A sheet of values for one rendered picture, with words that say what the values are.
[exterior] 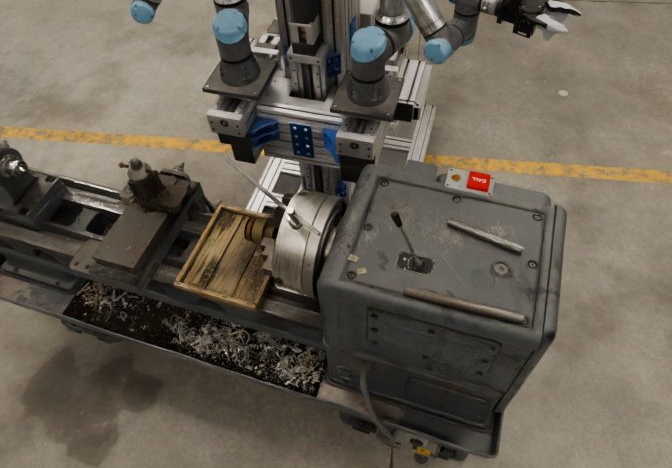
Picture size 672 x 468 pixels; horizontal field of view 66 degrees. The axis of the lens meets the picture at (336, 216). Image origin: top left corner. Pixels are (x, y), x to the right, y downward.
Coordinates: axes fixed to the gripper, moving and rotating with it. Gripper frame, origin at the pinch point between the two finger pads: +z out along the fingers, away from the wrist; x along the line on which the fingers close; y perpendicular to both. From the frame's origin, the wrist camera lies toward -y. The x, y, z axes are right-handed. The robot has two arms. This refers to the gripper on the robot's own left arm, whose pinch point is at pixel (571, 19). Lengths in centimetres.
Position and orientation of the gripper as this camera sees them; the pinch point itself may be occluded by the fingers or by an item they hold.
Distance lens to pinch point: 159.7
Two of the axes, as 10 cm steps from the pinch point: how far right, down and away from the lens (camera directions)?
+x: -5.9, 7.3, -3.4
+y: 1.2, 5.0, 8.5
